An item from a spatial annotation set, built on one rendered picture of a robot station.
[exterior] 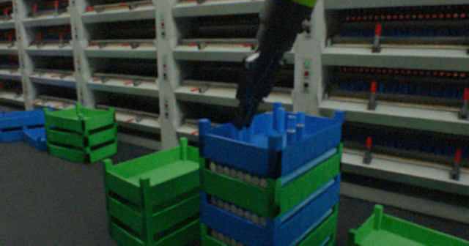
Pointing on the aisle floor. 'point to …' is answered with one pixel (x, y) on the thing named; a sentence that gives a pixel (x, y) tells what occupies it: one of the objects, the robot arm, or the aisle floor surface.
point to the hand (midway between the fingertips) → (245, 113)
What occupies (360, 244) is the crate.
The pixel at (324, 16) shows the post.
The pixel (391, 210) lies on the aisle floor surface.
